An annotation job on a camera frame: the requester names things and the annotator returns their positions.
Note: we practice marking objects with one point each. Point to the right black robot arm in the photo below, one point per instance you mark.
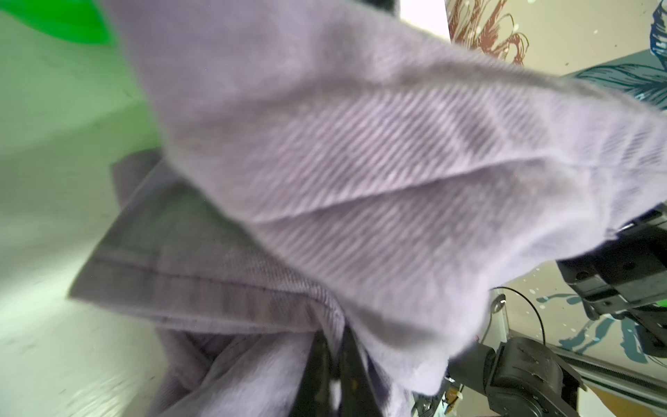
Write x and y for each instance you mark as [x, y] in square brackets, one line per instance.
[622, 280]

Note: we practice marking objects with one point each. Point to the green plastic basket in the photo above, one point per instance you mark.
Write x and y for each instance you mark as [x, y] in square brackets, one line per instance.
[69, 20]

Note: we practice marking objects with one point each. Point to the purple trousers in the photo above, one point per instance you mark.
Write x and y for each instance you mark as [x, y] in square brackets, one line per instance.
[326, 166]

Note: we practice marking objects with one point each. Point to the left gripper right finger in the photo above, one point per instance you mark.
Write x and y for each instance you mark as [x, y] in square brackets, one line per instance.
[357, 396]

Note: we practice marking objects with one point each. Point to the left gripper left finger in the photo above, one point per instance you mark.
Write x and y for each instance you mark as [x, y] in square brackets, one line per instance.
[313, 396]

